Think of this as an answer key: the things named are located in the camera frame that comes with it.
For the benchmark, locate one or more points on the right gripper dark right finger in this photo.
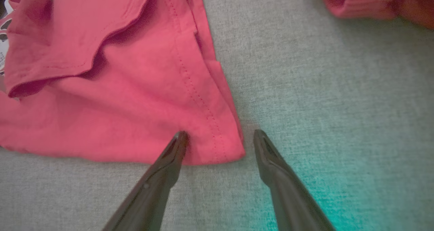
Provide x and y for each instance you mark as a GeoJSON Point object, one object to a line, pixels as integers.
{"type": "Point", "coordinates": [288, 197]}

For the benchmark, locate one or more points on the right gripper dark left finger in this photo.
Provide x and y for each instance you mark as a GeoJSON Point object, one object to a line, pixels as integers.
{"type": "Point", "coordinates": [154, 193]}

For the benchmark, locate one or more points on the red and white sports jersey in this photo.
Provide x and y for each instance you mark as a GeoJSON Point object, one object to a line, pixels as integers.
{"type": "Point", "coordinates": [118, 88]}

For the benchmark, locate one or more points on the large grey fabric sofa seat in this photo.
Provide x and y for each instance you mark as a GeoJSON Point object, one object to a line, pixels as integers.
{"type": "Point", "coordinates": [322, 88]}

